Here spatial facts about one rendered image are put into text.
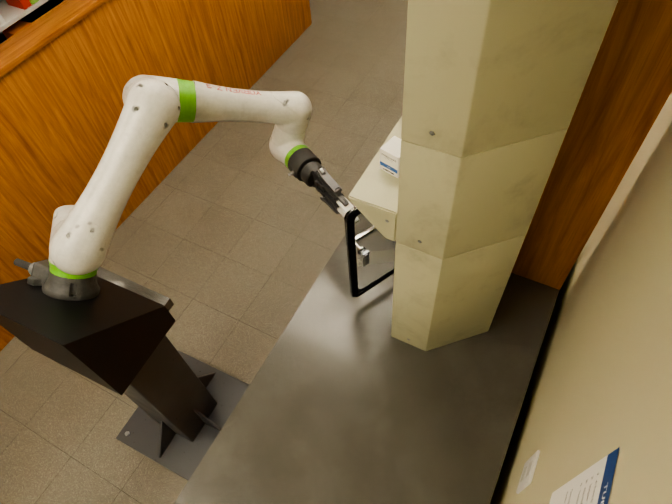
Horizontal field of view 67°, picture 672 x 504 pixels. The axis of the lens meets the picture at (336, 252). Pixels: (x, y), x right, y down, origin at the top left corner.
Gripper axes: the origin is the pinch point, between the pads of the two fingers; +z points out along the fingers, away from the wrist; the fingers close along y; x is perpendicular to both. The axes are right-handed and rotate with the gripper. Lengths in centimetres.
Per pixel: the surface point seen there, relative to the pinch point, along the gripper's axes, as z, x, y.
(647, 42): 40, 41, 56
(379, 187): 21.1, -4.9, 31.7
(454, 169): 38, -2, 49
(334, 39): -238, 149, -122
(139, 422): -38, -98, -118
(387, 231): 27.5, -7.4, 24.7
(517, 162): 42, 10, 47
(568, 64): 43, 13, 66
